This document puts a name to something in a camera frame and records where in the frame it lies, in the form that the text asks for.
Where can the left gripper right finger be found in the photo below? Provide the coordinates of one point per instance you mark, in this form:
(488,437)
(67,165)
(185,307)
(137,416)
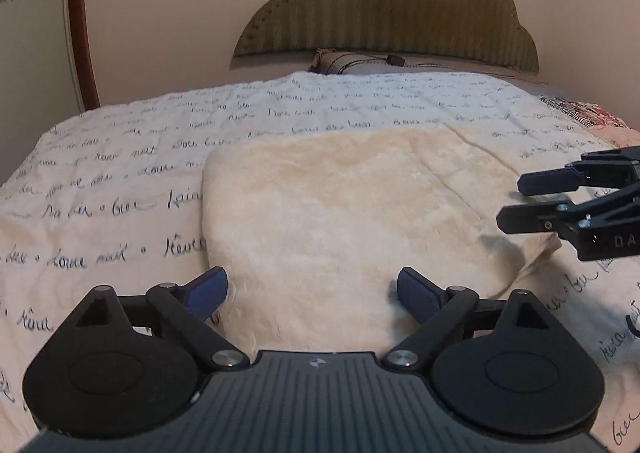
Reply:
(440,313)

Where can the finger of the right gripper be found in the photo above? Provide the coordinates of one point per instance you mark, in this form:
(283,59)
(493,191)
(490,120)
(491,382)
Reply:
(611,169)
(537,220)

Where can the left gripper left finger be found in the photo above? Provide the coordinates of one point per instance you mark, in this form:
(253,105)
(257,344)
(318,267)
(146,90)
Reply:
(183,312)

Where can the cream fleece pants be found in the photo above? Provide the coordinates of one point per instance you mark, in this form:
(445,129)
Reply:
(313,230)

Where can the pile of colourful clothes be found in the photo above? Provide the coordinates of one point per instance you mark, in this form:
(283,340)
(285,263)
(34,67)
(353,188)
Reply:
(596,120)

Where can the white script-print bedspread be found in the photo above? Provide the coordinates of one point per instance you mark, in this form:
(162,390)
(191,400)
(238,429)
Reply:
(115,196)

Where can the small black device on bed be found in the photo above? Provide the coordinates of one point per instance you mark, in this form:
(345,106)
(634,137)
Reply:
(395,60)

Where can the green padded headboard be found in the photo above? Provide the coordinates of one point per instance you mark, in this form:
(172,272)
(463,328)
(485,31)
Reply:
(486,31)

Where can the patterned pillow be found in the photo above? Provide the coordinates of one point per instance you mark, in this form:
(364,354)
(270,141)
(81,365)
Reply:
(333,61)

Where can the white wardrobe with flowers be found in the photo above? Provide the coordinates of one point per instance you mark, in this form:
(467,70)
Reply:
(37,85)

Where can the red-brown wooden door frame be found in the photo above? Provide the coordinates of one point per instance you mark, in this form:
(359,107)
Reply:
(79,42)

